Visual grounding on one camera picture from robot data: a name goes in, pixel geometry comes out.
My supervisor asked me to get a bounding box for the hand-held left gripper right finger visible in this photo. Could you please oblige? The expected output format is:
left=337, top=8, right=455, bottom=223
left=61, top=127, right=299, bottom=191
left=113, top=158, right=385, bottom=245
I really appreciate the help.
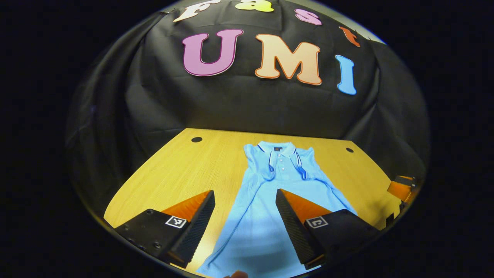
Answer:
left=275, top=188, right=381, bottom=270

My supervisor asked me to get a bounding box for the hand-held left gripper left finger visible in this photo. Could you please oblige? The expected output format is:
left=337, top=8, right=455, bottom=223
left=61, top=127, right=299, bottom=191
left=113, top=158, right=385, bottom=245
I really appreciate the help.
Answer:
left=114, top=189, right=216, bottom=269

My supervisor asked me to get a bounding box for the light blue T-shirt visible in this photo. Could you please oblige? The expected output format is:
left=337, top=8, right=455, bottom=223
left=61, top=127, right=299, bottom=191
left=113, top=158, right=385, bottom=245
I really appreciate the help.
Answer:
left=197, top=141, right=358, bottom=278

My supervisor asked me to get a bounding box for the black backdrop cloth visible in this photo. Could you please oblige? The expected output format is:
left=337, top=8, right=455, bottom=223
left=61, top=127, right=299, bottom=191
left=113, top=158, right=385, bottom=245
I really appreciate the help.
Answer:
left=66, top=0, right=431, bottom=217

